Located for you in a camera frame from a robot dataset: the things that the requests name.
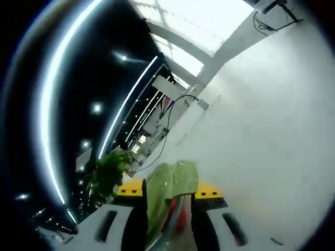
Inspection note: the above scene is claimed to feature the clear glass container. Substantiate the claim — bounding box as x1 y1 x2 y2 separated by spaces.
157 196 196 251

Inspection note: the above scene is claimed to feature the green container lid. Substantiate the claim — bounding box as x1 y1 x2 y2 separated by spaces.
145 159 199 251

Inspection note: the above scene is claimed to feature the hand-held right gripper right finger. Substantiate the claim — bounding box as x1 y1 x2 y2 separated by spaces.
190 182 286 251

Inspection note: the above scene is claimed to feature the white tabletop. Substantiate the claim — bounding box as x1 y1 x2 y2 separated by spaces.
125 15 335 251

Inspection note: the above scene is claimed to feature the ceiling air conditioner unit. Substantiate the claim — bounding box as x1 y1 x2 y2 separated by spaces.
75 147 95 172

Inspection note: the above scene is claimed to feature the bundle of cables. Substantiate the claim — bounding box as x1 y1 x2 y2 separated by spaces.
251 10 295 32

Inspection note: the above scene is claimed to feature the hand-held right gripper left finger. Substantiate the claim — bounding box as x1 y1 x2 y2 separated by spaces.
59 178 149 251

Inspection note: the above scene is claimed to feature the thin ceiling light strip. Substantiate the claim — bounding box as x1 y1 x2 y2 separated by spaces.
98 55 159 160

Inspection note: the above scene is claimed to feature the long curved ceiling light strip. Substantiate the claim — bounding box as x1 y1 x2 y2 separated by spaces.
38 0 104 206

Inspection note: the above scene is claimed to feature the green potted plant white pot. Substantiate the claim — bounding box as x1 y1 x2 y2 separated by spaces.
87 151 133 206

